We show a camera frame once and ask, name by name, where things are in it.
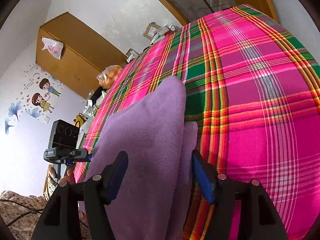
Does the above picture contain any purple fleece garment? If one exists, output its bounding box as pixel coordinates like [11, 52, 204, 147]
[87, 76, 198, 239]

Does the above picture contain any person's left forearm sleeve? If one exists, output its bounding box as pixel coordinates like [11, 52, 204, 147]
[0, 177, 91, 240]

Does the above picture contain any person's left hand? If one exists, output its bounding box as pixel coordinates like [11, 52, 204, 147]
[48, 166, 75, 186]

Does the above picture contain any yellow bag on table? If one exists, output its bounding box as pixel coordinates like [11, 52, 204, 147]
[73, 113, 87, 128]

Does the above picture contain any cluttered glass side table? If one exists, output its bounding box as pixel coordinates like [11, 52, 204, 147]
[76, 87, 108, 148]

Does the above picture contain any bag of oranges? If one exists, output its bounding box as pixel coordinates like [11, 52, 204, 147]
[96, 65, 123, 89]

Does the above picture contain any wooden wardrobe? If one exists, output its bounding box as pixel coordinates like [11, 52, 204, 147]
[35, 12, 127, 98]

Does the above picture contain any plastic bag on wardrobe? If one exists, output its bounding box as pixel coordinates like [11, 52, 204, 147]
[41, 37, 64, 60]

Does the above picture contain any pink plaid tablecloth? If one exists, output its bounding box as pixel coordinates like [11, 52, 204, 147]
[84, 4, 319, 239]

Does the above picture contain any white cardboard box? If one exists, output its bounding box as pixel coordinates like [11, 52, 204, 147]
[125, 48, 139, 63]

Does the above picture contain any brown cardboard parcel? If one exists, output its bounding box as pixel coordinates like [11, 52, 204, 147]
[142, 22, 161, 41]

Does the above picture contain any cartoon wall sticker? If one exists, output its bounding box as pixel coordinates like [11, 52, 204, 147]
[4, 63, 66, 135]

